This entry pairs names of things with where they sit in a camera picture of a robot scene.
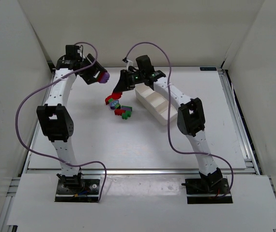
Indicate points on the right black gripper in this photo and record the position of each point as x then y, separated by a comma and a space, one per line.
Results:
125, 80

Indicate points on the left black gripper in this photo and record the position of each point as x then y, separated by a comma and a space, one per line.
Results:
92, 73

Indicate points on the red rounded lego brick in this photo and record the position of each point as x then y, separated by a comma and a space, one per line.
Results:
101, 78

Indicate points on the purple paw print lego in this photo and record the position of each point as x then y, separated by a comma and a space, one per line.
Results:
114, 104

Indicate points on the purple curved lego brick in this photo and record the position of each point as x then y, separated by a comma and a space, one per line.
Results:
107, 76

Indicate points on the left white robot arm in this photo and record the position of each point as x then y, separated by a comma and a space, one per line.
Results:
54, 118

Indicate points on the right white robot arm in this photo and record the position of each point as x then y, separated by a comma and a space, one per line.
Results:
190, 116

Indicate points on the green flat lego on table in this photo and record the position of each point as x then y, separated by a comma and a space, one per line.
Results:
126, 108

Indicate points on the red lego brick on table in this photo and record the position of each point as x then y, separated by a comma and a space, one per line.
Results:
119, 112

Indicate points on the white three-compartment tray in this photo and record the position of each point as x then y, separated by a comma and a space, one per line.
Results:
155, 103

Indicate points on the blue label sticker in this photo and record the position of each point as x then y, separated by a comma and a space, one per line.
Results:
208, 69

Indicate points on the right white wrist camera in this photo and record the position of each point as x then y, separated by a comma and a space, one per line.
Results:
129, 64

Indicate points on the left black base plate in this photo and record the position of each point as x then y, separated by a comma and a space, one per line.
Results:
87, 193

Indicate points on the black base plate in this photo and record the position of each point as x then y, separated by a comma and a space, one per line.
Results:
87, 193
199, 193

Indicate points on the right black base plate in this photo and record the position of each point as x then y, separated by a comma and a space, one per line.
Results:
199, 193

